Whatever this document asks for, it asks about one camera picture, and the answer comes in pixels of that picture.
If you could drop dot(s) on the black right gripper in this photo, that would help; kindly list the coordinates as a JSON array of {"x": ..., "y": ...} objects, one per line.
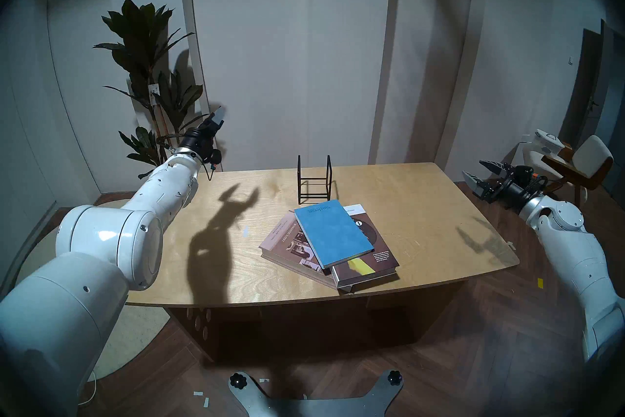
[{"x": 515, "y": 186}]

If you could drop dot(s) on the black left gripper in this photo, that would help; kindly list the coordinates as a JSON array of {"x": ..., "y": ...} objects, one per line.
[{"x": 201, "y": 140}]

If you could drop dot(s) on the dark book with yellow mark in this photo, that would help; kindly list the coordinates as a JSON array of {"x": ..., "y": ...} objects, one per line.
[{"x": 371, "y": 264}]

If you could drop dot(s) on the large brown HOMES book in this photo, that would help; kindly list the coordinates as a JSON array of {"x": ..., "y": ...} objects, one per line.
[{"x": 288, "y": 250}]

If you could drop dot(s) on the blue cover book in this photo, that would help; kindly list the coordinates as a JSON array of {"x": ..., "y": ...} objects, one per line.
[{"x": 332, "y": 230}]

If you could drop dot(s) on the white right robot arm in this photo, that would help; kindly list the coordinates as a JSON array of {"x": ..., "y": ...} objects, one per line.
[{"x": 576, "y": 255}]

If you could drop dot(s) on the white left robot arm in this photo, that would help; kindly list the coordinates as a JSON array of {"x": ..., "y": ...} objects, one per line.
[{"x": 122, "y": 235}]

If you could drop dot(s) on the white plant tag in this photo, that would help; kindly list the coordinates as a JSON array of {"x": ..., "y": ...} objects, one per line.
[{"x": 154, "y": 94}]

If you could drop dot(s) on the wooden table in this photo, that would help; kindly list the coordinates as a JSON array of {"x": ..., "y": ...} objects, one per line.
[{"x": 429, "y": 215}]

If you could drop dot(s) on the white plastic device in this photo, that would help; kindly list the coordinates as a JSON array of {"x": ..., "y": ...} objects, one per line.
[{"x": 548, "y": 141}]

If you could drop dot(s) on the dark green potted plant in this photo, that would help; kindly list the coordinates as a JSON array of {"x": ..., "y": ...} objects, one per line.
[{"x": 141, "y": 40}]

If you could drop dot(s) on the wooden armchair with white cushions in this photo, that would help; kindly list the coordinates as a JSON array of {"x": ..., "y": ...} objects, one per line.
[{"x": 593, "y": 157}]

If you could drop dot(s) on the grey door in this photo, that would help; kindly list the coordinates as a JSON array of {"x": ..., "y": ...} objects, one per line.
[{"x": 593, "y": 88}]

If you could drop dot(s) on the black knob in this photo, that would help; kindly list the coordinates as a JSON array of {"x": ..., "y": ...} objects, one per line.
[
  {"x": 394, "y": 377},
  {"x": 237, "y": 380}
]

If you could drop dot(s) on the round cream rug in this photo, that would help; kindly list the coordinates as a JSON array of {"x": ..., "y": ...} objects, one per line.
[{"x": 132, "y": 333}]

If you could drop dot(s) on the grey metal base plate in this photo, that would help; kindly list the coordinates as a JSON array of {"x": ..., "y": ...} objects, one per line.
[{"x": 317, "y": 406}]

